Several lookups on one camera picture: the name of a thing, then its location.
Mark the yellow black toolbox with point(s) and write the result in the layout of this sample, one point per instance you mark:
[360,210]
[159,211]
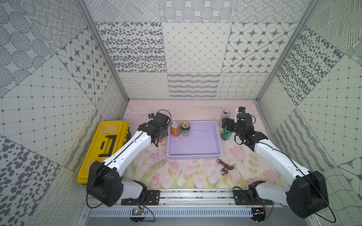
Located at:
[109,137]

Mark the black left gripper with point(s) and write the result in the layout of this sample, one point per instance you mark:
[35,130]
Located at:
[163,133]

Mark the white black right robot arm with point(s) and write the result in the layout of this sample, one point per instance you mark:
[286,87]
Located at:
[307,193]

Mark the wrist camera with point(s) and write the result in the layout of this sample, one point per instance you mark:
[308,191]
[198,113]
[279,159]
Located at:
[151,116]
[241,110]

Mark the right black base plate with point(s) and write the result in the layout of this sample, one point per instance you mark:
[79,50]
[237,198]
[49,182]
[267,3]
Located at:
[241,197]

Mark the lilac perforated plastic basket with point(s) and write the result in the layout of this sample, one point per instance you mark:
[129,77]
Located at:
[204,142]

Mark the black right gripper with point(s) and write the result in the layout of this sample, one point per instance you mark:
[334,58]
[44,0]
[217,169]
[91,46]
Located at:
[231,122]

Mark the green soda can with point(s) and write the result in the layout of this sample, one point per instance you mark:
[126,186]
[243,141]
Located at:
[226,134]

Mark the white energy can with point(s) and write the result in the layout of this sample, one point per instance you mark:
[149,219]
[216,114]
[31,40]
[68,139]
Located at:
[225,114]

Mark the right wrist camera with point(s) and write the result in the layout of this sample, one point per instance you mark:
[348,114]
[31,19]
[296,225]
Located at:
[241,110]

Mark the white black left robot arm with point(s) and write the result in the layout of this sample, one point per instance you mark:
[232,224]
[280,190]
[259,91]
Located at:
[105,181]

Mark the orange soda can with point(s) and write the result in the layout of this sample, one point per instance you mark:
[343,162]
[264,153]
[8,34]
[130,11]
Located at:
[175,129]

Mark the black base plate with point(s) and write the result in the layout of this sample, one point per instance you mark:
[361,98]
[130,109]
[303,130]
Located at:
[241,197]
[147,198]

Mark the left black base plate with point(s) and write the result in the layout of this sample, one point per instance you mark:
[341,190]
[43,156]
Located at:
[147,198]

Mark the aluminium rail frame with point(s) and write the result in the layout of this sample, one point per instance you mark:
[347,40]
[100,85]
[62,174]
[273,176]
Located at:
[190,207]

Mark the green gold-top can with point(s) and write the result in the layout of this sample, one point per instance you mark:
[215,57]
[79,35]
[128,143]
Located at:
[185,128]

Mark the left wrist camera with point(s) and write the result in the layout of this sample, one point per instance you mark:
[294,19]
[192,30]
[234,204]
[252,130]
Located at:
[151,116]

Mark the brown metal hand tool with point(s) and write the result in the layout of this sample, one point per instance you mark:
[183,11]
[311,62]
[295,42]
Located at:
[226,168]

